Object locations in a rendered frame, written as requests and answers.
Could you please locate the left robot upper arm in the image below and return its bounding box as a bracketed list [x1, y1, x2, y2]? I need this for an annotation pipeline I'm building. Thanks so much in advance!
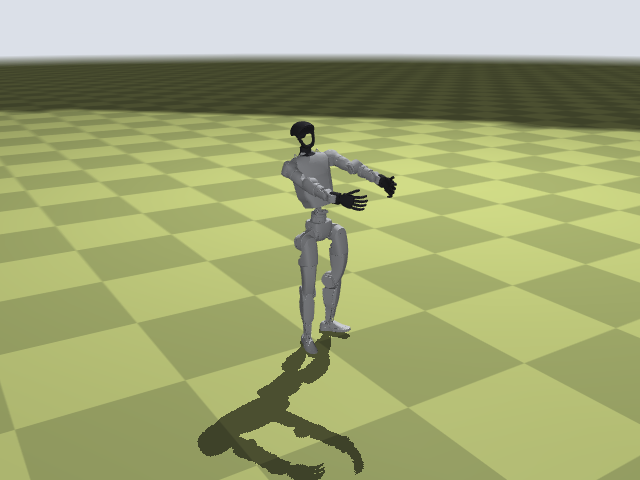
[324, 149, 362, 174]

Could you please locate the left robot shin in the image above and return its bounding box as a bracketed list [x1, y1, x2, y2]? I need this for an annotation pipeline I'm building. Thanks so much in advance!
[322, 279, 341, 324]

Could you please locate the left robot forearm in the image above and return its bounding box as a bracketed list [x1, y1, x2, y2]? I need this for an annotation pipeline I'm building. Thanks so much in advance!
[357, 162, 381, 185]

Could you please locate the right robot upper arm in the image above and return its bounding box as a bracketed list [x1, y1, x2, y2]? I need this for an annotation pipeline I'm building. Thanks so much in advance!
[281, 161, 318, 191]

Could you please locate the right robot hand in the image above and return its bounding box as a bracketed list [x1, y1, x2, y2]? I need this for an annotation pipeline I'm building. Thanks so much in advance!
[330, 189, 368, 211]

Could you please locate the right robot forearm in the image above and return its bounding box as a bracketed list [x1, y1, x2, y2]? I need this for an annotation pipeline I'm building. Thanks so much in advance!
[302, 178, 336, 203]

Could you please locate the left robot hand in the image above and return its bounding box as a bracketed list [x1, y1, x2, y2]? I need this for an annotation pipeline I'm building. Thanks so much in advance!
[378, 174, 397, 198]

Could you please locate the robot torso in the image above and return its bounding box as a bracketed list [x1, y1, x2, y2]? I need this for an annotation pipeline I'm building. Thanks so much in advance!
[291, 149, 333, 241]

